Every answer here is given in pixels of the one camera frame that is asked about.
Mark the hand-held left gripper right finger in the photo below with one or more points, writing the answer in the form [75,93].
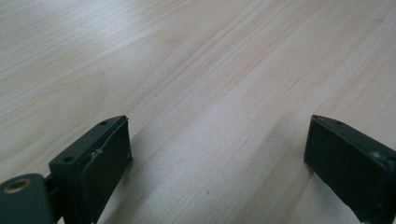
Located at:
[348,161]

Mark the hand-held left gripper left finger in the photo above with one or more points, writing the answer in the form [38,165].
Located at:
[93,168]

